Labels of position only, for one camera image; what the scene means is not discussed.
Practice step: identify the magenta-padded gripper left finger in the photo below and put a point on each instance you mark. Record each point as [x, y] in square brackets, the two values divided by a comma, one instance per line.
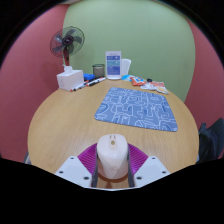
[74, 168]

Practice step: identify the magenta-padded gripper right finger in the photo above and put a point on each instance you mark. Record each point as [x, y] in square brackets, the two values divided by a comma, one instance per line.
[150, 168]

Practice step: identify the cream computer mouse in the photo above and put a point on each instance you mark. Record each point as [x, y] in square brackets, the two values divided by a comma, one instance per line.
[112, 156]

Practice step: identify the blue-grey patterned mouse pad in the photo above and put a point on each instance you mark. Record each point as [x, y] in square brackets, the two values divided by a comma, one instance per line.
[136, 108]

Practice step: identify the white and orange snack packet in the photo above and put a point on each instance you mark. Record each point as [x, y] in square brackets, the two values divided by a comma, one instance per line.
[160, 87]

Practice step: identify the small black object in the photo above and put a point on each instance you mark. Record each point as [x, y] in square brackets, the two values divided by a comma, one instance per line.
[149, 80]

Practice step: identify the white tissue box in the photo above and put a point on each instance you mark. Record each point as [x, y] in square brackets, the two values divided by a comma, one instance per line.
[70, 79]

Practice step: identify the black and white marker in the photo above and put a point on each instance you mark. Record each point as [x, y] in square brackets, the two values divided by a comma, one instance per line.
[96, 81]

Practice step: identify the blue whiteboard eraser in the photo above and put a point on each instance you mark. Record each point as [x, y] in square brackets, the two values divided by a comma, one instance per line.
[89, 76]

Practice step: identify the light blue flat packet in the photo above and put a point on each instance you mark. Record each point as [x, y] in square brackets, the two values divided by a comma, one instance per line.
[127, 77]

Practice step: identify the dark glass cup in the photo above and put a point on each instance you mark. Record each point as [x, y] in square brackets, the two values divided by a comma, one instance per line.
[98, 71]

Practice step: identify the white chair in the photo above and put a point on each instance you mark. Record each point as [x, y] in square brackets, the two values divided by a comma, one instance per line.
[126, 66]

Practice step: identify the white and blue table sign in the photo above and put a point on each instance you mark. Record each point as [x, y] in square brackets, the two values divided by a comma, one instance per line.
[113, 65]

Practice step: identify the dark standing fan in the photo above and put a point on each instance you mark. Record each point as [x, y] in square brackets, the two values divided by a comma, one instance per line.
[67, 41]

